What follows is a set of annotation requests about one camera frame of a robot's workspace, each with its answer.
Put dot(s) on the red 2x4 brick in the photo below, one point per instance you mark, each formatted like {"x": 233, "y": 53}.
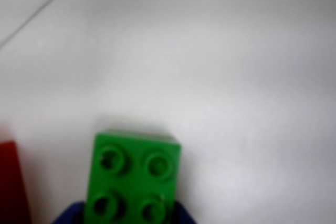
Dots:
{"x": 11, "y": 182}

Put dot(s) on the green 2x4 brick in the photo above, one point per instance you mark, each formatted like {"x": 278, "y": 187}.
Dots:
{"x": 131, "y": 182}

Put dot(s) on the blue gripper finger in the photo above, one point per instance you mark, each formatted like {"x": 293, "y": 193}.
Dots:
{"x": 71, "y": 214}
{"x": 183, "y": 214}

